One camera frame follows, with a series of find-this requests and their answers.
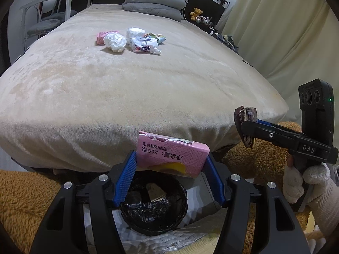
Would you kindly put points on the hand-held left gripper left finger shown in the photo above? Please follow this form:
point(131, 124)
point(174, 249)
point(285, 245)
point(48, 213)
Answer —
point(124, 176)

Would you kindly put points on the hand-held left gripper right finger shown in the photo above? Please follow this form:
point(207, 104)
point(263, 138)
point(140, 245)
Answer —
point(215, 180)

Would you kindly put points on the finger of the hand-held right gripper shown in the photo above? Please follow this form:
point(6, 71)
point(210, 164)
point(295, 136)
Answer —
point(266, 122)
point(270, 135)

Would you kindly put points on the brown snack wrapper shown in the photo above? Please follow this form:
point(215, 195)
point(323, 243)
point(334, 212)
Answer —
point(245, 116)

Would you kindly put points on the black bag lined trash bin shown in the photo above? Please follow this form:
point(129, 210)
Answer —
point(153, 214)

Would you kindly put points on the pink carton box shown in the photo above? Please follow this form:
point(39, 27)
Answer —
point(169, 153)

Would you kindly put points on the green printed clear snack packet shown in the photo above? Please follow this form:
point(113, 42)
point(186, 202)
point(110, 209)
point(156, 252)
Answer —
point(156, 37)

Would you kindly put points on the person's right forearm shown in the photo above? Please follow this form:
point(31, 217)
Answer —
point(327, 225)

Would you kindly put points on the person's right hand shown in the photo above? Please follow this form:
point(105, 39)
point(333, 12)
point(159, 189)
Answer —
point(315, 177)

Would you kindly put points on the brown paper scrap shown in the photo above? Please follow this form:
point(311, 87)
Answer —
point(155, 191)

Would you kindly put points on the beige fleece bed blanket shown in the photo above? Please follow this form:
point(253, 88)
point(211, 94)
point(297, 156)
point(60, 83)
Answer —
point(137, 92)

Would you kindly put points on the camouflage cloth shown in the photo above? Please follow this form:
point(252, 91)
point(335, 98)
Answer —
point(227, 41)

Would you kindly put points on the cream curtain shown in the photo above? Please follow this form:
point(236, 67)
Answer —
point(286, 31)

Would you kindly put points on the black nightstand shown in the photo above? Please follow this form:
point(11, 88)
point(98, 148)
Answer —
point(212, 25)

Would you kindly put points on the white headphones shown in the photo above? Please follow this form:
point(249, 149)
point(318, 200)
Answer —
point(202, 19)

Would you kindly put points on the small brown teddy bear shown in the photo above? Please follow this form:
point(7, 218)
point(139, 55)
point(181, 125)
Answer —
point(196, 13)

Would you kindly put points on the white packet with red print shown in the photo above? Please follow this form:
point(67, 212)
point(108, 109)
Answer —
point(143, 45)

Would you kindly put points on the crumpled white plastic bag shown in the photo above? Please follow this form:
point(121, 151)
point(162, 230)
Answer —
point(115, 42)

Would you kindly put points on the small pink box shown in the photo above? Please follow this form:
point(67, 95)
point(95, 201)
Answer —
point(100, 37)

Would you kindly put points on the white tissue pack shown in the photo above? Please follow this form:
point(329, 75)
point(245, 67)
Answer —
point(135, 33)

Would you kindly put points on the grey chair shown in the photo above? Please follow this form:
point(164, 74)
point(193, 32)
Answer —
point(47, 21)

